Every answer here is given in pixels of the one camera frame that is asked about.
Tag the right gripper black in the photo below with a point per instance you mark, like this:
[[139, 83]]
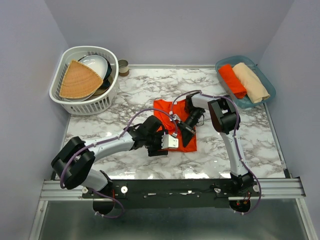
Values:
[[187, 133]]

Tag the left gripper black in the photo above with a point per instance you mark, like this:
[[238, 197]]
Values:
[[154, 152]]

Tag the orange t shirt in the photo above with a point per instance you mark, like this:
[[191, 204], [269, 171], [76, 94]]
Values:
[[234, 84], [179, 109]]

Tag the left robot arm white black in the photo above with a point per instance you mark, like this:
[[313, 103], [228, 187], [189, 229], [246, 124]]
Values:
[[73, 164]]

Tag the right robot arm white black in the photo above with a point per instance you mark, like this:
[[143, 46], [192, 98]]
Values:
[[226, 120]]

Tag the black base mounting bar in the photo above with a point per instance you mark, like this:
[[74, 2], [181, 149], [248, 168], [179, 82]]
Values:
[[171, 193]]

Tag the white plastic basket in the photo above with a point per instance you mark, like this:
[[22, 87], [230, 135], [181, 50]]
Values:
[[95, 104]]

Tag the rolled orange t shirt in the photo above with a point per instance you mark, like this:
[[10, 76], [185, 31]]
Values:
[[234, 84]]

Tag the dark dish in basket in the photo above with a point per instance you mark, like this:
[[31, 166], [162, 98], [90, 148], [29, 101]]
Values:
[[106, 83]]

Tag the blue transparent plastic bin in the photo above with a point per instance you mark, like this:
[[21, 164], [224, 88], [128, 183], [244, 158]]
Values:
[[245, 102]]

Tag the rolled beige t shirt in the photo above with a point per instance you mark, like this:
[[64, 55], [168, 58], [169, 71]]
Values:
[[254, 87]]

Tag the woven wicker fan tray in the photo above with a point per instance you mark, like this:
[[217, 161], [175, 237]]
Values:
[[79, 81]]

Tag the white bowl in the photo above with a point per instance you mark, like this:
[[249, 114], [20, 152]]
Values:
[[96, 63]]

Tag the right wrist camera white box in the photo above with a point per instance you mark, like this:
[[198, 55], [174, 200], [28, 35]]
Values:
[[174, 117]]

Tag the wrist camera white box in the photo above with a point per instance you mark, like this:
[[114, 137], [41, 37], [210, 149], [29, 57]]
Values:
[[171, 142], [174, 117]]

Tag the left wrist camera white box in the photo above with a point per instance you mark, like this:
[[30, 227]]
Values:
[[171, 142]]

